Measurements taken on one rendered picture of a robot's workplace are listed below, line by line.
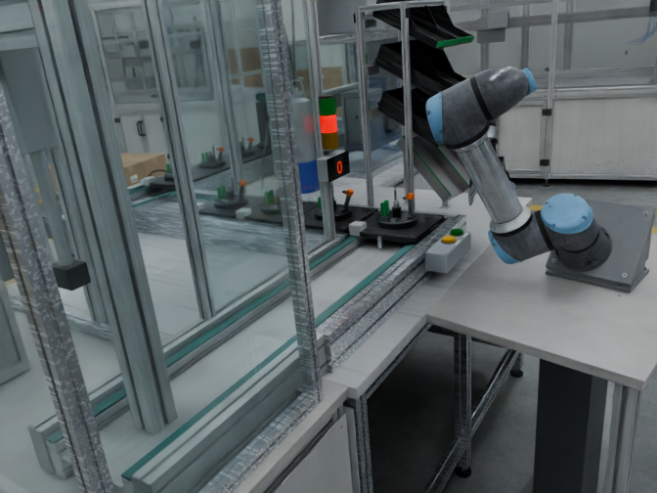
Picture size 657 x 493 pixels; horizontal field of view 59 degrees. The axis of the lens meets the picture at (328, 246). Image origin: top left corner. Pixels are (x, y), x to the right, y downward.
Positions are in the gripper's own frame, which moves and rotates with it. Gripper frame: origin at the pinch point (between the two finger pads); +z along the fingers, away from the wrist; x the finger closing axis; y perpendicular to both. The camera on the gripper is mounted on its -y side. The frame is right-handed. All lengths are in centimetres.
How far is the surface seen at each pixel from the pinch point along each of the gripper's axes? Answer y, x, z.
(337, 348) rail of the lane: 53, -53, 35
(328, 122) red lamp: 21, -50, -27
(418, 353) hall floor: -113, -18, 60
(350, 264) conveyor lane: 10, -48, 15
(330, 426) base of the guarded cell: 60, -56, 51
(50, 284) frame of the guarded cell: 122, -83, 17
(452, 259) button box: 15.6, -18.0, 16.9
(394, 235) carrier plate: 4.9, -33.3, 6.9
